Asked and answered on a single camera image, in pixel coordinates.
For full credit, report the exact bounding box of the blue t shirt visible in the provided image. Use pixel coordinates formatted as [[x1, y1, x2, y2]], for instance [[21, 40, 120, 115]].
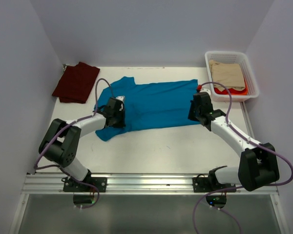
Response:
[[95, 77, 198, 141]]

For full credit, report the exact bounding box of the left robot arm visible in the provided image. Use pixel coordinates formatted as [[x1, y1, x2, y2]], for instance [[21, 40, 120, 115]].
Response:
[[39, 96, 125, 192]]

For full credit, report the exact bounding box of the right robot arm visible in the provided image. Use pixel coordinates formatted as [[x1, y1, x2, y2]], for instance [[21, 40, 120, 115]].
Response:
[[188, 92, 280, 191]]

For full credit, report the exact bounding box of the red orange t shirt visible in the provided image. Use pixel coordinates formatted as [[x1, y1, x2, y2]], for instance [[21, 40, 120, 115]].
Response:
[[213, 78, 248, 96]]

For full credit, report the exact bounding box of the beige folded t shirt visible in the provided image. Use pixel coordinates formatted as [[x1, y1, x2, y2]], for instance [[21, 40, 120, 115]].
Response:
[[209, 59, 244, 82]]

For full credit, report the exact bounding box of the folded maroon t shirt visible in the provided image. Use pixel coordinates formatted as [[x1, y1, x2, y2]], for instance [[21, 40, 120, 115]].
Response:
[[52, 62, 100, 104]]

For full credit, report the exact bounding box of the white plastic basket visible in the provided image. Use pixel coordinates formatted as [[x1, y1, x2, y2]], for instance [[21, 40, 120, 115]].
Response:
[[205, 51, 259, 102]]

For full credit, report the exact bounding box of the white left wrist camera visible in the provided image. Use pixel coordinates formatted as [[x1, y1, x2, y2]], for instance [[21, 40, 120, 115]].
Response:
[[116, 96, 125, 103]]

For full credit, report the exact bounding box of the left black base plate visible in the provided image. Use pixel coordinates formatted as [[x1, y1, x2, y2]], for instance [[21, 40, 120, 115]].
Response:
[[61, 177, 107, 193]]

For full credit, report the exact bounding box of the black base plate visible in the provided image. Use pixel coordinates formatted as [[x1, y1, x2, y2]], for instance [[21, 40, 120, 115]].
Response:
[[61, 177, 107, 193], [192, 174, 236, 193]]

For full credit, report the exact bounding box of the aluminium mounting rail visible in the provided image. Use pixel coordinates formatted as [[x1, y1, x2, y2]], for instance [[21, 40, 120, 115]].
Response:
[[21, 172, 280, 195]]

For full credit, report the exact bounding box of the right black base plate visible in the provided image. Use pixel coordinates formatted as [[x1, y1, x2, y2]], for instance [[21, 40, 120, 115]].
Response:
[[192, 174, 236, 193]]

